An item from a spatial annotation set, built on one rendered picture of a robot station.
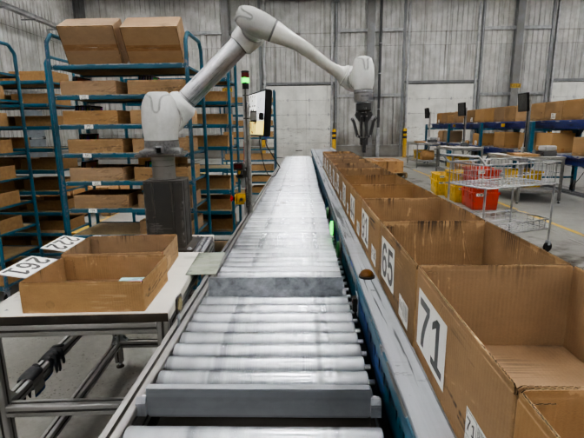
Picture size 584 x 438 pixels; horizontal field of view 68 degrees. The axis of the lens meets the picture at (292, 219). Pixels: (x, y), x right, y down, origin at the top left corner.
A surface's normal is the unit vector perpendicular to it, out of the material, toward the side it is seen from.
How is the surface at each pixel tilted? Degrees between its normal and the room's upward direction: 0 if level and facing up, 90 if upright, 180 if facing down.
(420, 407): 0
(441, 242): 90
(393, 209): 90
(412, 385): 0
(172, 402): 90
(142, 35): 123
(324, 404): 90
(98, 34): 118
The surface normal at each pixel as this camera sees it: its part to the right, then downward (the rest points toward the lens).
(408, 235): -0.01, 0.21
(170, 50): -0.01, 0.71
